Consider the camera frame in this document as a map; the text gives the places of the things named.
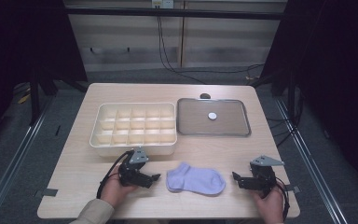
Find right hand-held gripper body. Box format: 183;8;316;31
250;155;285;199

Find right hand-held gripper black cable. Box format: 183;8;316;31
274;176;291;222

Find black horizontal bar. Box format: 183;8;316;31
64;7;288;21

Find black floor cables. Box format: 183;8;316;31
267;116;296;147

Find person's left hand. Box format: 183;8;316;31
100;166;138;209

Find small yellow floor item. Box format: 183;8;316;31
18;92;32;105

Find grey tape strip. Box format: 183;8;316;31
284;184;302;194
34;188;59;199

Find black metal stand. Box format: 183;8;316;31
27;62;90;127
250;71;302;125

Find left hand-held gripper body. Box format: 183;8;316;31
117;148;150;188

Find dark curtain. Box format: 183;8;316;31
0;0;88;150
260;0;358;194

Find lilac sock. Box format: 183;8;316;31
166;161;227;197

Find cream divided storage box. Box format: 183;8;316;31
89;102;178;158

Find black hanging cable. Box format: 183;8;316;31
159;15;265;75
157;15;208;85

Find aluminium floor rail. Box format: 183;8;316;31
0;96;55;224
274;98;351;224

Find person's right hand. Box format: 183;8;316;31
251;186;285;224

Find white wall socket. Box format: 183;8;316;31
151;0;175;9

